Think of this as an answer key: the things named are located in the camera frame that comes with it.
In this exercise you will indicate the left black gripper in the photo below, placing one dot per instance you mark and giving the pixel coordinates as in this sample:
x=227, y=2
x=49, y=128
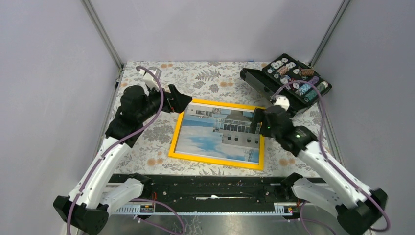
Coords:
x=179, y=101

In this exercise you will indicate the sky building photo print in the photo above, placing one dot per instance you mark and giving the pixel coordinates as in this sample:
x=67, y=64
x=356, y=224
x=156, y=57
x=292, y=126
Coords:
x=219, y=132

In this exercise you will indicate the brown poker chip stack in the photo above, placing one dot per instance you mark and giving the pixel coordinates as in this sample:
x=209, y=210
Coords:
x=306, y=72

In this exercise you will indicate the floral patterned table mat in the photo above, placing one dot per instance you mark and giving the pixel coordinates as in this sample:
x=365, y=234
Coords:
x=219, y=81

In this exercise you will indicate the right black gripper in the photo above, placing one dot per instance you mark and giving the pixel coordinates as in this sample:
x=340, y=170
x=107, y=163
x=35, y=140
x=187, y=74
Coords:
x=259, y=116

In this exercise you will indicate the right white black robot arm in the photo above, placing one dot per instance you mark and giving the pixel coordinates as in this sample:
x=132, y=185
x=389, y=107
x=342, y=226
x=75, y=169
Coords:
x=355, y=205

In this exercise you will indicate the black poker chip case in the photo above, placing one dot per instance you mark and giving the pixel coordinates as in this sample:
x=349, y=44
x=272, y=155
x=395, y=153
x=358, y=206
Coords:
x=283, y=72

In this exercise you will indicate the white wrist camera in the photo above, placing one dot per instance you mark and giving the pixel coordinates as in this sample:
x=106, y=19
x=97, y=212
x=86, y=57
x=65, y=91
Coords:
x=282, y=101
x=150, y=80

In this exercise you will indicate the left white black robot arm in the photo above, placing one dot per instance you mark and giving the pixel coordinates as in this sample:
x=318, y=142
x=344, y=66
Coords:
x=86, y=207

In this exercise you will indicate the purple poker chip stack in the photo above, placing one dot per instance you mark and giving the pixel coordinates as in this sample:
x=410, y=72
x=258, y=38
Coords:
x=313, y=81

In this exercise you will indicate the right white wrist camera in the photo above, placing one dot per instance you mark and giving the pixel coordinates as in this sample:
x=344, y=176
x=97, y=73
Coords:
x=282, y=101

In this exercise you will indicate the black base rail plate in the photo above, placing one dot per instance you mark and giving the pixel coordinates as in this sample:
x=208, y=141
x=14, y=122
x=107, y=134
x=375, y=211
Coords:
x=218, y=193

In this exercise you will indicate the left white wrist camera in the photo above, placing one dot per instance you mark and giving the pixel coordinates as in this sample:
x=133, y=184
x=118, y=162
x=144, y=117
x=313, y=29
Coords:
x=150, y=80

